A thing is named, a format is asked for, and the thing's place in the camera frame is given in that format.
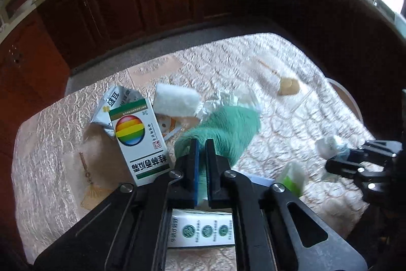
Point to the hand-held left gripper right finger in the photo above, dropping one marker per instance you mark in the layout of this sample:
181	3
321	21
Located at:
212	169

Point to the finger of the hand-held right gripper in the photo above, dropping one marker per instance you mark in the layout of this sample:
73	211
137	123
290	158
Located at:
377	148
352	169

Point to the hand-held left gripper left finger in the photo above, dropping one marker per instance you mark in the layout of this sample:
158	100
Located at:
195	169

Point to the green knitted sock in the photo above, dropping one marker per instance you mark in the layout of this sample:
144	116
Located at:
228	131

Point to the orange and white wrapper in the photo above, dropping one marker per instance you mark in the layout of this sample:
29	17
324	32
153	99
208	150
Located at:
166	126

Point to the green and white packet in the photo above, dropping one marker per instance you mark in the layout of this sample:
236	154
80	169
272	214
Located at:
293	177

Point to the white box with green emblems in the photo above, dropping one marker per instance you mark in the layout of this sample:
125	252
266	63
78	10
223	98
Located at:
203	229

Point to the white box with rainbow ball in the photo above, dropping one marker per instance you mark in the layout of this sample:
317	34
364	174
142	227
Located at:
139	144

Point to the crumpled clear plastic wrap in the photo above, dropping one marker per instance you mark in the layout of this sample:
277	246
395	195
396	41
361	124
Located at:
222	99

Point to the white foam block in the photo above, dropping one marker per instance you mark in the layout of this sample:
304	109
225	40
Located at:
174	99

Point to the silver foil carton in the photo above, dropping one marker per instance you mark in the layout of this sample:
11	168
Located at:
107	109

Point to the dark wooden kitchen cabinets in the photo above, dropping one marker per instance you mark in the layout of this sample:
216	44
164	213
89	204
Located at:
127	4

